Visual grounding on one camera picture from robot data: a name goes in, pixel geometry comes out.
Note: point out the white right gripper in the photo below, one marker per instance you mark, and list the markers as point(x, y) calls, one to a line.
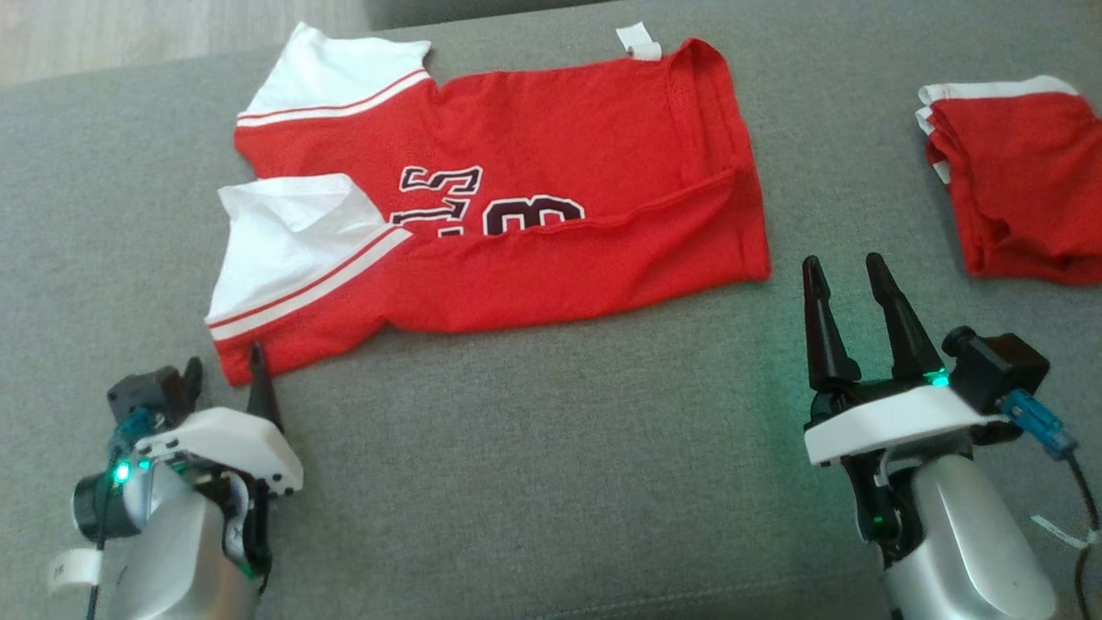
point(895, 422)

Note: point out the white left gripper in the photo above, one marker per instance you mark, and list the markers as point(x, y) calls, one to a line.
point(232, 439)

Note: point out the red shorts with white stripe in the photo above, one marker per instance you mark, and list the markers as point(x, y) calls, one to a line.
point(1024, 189)

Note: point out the red white numbered jersey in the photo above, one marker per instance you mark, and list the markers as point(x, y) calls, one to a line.
point(560, 267)

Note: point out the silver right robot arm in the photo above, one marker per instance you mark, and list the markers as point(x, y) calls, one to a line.
point(964, 534)

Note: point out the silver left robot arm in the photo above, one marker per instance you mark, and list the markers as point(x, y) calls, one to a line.
point(172, 551)

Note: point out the large grey sofa seat cushion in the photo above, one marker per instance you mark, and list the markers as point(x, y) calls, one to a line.
point(560, 448)

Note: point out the small grey sofa cushion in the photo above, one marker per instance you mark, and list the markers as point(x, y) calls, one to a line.
point(482, 10)

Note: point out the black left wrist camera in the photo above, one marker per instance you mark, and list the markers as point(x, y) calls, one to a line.
point(146, 387)

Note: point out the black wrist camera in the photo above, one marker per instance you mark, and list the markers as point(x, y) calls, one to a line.
point(1003, 366)
point(146, 387)

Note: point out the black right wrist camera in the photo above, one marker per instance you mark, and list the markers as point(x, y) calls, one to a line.
point(1003, 366)

